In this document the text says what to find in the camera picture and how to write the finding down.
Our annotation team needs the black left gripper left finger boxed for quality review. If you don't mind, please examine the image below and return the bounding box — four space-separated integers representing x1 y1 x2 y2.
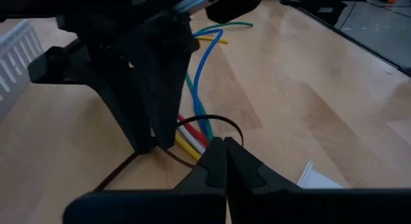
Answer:
62 137 227 224

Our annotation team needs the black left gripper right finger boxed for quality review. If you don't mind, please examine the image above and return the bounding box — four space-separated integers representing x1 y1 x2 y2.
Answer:
223 137 411 224

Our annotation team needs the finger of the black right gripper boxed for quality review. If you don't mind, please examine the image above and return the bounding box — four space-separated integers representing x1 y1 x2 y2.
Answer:
86 53 155 155
134 21 200 150

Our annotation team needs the white cable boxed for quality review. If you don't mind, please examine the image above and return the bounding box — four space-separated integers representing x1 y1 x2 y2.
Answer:
176 123 207 155

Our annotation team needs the white slotted cable duct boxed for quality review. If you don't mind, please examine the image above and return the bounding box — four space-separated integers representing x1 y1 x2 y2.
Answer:
0 19 44 122

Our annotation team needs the long silver aluminium rail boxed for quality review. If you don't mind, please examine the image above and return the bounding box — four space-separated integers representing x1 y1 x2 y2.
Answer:
297 160 345 189

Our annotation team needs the yellow cable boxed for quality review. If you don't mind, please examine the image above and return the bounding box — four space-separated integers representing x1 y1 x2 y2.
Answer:
174 35 229 161

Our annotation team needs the black zip tie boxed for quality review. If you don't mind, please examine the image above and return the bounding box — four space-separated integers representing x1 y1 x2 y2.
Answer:
92 114 244 191

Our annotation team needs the red cable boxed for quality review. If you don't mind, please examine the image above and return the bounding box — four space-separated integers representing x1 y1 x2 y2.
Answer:
177 114 210 148

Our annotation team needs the blue cable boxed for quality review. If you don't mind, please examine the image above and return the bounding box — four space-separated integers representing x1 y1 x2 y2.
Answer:
191 28 225 139

